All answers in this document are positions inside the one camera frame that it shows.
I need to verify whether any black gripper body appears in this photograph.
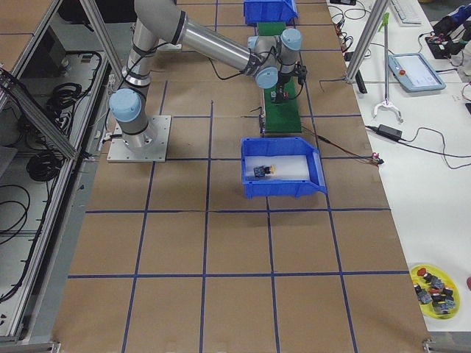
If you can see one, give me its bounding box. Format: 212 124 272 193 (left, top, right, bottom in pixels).
277 71 293 90

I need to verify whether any yellow push button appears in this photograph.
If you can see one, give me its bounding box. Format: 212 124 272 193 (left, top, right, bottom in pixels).
253 165 275 178

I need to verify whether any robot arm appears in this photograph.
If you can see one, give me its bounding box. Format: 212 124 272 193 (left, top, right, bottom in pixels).
109 1 307 150

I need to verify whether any yellow plate of buttons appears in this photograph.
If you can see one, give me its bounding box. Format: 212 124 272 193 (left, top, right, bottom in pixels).
409 264 461 320

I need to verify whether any green conveyor belt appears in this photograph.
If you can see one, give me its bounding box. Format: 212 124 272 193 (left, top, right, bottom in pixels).
257 22 302 135

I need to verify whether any right blue plastic bin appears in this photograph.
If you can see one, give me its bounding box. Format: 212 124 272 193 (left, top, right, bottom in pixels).
241 137 327 199

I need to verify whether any blue plastic bin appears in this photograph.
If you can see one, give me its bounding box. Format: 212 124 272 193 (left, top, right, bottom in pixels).
241 137 327 199
243 0 298 25

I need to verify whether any white foam pad right bin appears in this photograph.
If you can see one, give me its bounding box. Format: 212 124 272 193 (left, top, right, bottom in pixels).
242 155 310 181

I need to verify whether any left blue plastic bin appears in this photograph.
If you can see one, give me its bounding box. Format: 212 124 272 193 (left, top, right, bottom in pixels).
243 0 298 25

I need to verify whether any black handheld bar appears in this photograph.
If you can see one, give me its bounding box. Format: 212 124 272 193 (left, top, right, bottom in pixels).
355 71 368 94

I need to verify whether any black power adapter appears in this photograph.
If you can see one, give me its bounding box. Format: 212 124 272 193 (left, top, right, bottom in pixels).
377 124 403 141

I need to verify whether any reacher grabber tool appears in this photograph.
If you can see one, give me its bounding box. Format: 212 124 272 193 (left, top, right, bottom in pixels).
373 13 403 124

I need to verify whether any teach pendant tablet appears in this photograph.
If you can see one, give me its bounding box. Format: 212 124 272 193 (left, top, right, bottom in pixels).
388 53 446 93

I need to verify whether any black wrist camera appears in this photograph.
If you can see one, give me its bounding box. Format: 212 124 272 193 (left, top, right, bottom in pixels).
294 62 307 86

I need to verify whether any aluminium frame post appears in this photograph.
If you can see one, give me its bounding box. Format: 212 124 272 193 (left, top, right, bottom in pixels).
345 0 390 83

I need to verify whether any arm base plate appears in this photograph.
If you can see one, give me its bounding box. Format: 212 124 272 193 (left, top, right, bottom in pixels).
107 115 171 163

